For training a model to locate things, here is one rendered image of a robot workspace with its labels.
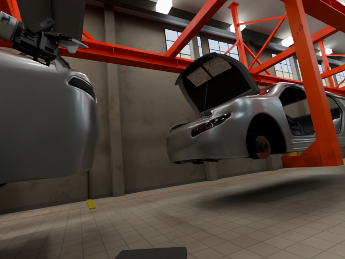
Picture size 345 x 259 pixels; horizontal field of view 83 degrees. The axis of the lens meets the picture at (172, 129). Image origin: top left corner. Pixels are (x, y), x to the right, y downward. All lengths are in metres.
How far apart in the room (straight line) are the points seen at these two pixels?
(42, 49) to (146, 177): 6.06
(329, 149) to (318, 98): 0.64
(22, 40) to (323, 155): 3.03
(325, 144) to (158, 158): 4.97
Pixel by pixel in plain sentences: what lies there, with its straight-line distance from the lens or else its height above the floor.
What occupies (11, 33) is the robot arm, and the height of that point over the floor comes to 1.18.
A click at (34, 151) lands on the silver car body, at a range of 1.69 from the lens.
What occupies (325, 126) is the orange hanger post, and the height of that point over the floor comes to 1.01.
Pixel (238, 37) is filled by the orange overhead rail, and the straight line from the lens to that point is 7.59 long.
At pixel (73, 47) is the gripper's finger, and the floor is 1.18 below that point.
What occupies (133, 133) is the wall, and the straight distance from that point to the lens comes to 6.62.
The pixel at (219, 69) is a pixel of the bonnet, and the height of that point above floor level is 2.21.
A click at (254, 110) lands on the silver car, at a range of 2.83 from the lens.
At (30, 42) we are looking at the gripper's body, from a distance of 0.81.
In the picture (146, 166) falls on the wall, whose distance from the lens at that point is 6.63.
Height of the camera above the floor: 0.75
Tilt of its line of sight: 10 degrees up
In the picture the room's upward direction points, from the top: 6 degrees counter-clockwise
